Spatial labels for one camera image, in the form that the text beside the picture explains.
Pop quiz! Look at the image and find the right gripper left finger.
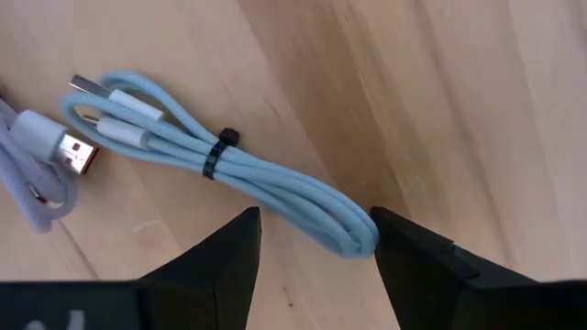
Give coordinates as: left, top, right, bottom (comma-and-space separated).
137, 205, 263, 330

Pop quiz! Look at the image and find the lavender USB cable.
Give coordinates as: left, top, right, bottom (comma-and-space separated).
0, 98, 101, 235

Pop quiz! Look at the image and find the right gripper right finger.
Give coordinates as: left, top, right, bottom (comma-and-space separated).
369, 205, 537, 330

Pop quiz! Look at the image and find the light blue USB cable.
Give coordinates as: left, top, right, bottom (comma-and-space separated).
61, 69, 381, 260

